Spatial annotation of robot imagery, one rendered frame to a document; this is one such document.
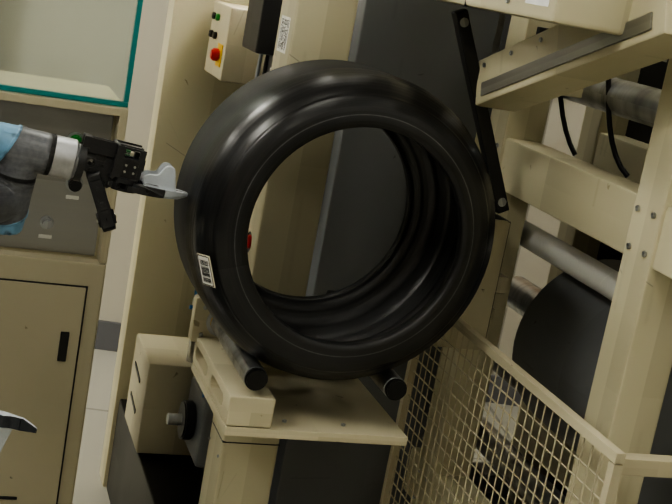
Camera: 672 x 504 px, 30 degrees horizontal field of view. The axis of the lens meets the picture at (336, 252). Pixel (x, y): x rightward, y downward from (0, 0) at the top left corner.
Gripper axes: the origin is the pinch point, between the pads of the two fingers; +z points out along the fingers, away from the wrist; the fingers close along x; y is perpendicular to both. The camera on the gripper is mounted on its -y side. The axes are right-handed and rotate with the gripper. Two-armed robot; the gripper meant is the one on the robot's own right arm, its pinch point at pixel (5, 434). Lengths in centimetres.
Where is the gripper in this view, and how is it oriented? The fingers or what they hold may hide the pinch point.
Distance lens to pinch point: 151.9
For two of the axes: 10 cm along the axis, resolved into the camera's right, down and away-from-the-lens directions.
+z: 9.3, 2.4, -2.9
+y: -2.2, 9.7, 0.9
